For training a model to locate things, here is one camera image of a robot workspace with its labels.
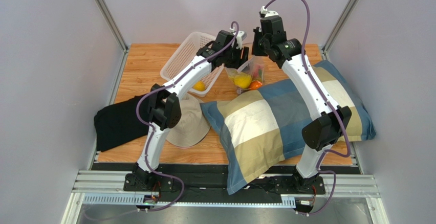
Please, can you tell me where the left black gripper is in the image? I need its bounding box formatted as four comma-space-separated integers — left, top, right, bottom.
224, 45, 251, 72

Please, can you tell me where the clear zip top bag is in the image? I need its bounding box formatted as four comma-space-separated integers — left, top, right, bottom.
225, 56, 265, 95

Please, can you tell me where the white plastic basket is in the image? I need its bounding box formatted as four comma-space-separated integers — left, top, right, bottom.
160, 31, 226, 98

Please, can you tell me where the yellow fake fruit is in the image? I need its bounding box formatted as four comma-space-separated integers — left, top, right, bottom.
193, 80, 206, 92

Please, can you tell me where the yellow fake lemon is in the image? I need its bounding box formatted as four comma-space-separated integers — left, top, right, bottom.
233, 73, 252, 89

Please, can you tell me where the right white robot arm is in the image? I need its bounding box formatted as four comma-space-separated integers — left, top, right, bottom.
252, 11, 352, 193

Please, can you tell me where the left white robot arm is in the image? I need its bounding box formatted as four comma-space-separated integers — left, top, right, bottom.
126, 29, 248, 190

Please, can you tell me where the orange fake fruit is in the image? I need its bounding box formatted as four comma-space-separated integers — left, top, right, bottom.
248, 80, 263, 91

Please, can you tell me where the blue beige checkered pillow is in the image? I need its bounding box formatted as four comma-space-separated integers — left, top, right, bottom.
201, 61, 376, 195

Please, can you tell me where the beige bucket hat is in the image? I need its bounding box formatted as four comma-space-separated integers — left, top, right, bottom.
166, 94, 211, 148

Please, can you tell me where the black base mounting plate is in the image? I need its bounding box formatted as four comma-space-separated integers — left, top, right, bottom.
91, 162, 361, 204

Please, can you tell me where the black folded cloth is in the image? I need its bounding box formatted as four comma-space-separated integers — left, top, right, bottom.
94, 96, 149, 152

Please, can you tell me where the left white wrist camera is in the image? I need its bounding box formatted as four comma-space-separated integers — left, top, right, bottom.
233, 31, 247, 50

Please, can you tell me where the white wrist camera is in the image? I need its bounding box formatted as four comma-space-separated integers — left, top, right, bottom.
259, 6, 279, 18
233, 31, 247, 50

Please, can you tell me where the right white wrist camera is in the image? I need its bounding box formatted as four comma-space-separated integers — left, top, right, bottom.
259, 6, 279, 18

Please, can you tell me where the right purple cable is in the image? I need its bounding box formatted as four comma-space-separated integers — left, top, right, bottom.
264, 0, 352, 216

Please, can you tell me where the aluminium frame rail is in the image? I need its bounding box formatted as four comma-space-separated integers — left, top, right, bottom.
61, 170, 389, 223

